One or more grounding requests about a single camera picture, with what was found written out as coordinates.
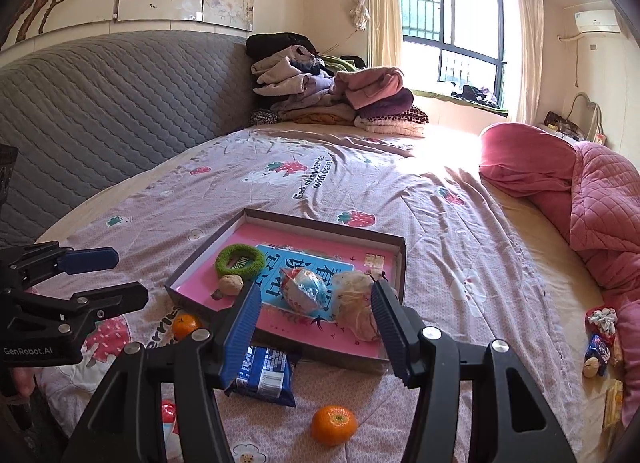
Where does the orange tangerine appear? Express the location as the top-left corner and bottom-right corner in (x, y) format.
(310, 405), (358, 447)
(171, 313), (202, 342)

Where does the brown walnut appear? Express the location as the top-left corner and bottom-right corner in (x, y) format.
(218, 273), (244, 296)

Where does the green fuzzy ring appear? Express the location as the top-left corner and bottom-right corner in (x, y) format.
(214, 243), (267, 280)

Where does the beige mesh bag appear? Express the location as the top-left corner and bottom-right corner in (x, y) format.
(331, 270), (378, 342)

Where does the blue white egg snack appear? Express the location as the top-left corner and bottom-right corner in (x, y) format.
(280, 267), (330, 315)

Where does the small stuffed doll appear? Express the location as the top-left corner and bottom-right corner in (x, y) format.
(582, 306), (620, 379)

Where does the blue biscuit packet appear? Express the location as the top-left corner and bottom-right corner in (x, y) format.
(224, 346), (296, 408)

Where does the pink strawberry bed sheet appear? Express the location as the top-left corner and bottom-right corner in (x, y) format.
(37, 124), (584, 450)

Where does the grey quilted headboard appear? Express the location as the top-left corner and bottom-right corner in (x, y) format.
(1, 30), (254, 246)

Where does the shallow grey cardboard box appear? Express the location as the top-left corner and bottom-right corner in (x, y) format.
(162, 207), (407, 375)

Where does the pink quilted blanket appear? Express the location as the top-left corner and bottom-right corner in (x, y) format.
(480, 123), (640, 426)

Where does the pile of folded clothes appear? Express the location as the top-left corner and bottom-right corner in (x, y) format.
(245, 33), (428, 138)

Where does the white air conditioner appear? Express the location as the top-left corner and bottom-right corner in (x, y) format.
(574, 9), (622, 34)

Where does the cream curtain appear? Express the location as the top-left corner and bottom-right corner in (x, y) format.
(349, 0), (402, 66)

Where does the window with dark frame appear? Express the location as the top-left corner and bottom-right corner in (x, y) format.
(399, 0), (506, 110)

